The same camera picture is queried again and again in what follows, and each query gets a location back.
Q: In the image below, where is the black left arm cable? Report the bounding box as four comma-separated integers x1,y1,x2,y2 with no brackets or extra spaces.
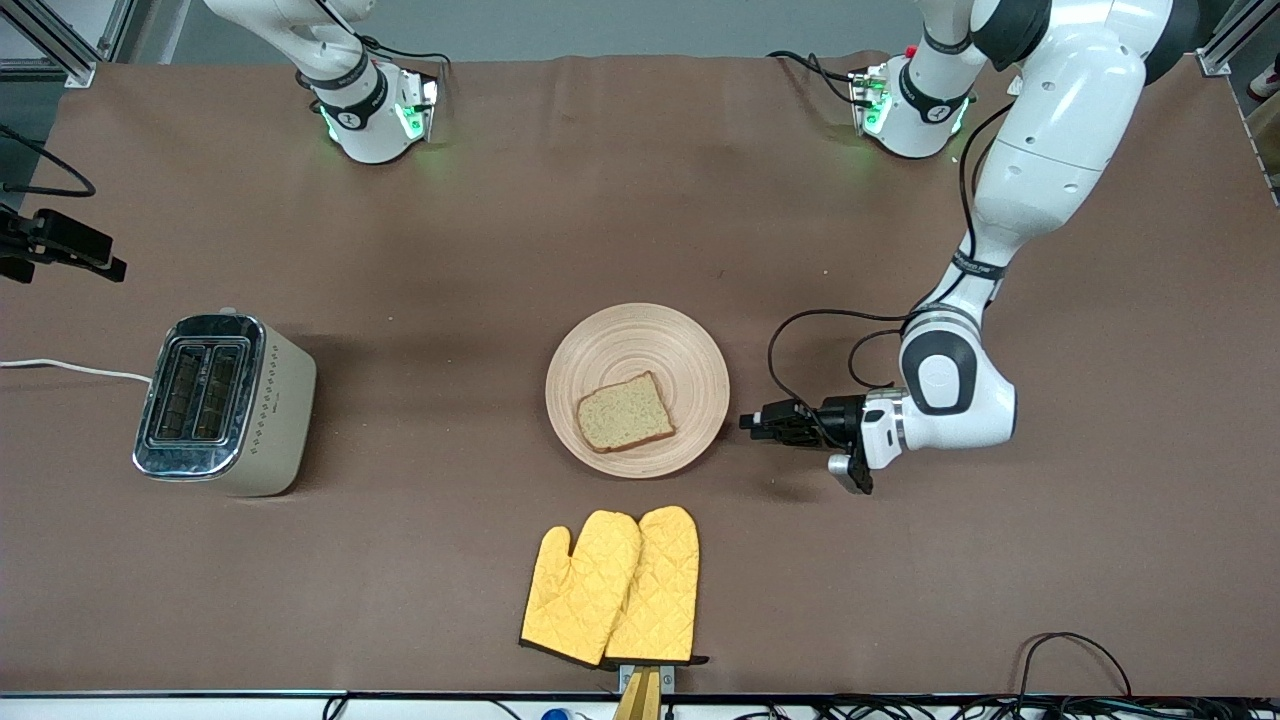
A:
767,100,1013,423

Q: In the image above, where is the brown bread toast slice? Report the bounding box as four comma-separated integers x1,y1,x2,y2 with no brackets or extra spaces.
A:
576,371,677,454

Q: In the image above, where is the wooden stick with metal bracket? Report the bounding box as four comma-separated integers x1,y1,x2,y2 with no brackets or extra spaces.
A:
612,664,676,720

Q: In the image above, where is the black cable bundle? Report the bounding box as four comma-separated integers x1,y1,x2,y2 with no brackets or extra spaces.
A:
740,700,1280,720

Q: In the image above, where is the black base cable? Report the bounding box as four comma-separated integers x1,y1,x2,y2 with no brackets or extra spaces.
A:
300,0,451,101
767,50,863,107

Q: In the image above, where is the beige chrome two-slot toaster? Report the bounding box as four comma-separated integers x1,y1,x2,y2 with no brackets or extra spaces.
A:
132,312,318,498

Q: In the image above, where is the black right base cable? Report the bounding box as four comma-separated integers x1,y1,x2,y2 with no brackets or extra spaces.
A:
300,0,451,101

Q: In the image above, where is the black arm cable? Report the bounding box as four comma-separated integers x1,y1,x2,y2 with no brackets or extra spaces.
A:
767,100,1013,423
0,123,97,199

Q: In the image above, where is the black looped floor cable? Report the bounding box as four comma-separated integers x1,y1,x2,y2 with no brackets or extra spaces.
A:
1015,632,1136,701

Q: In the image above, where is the white toaster power cord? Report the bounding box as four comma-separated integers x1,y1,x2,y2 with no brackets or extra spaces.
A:
0,358,153,384

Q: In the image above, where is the black left base cable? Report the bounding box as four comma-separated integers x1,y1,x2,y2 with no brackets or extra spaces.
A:
767,50,863,107

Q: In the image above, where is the yellow quilted oven mitt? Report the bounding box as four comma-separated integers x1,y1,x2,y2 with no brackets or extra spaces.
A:
604,505,709,666
520,510,642,668

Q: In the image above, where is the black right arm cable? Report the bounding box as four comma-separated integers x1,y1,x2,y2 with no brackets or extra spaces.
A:
0,123,97,199

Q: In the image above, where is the round light wooden plate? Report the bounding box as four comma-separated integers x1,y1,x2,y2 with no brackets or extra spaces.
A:
545,303,731,479

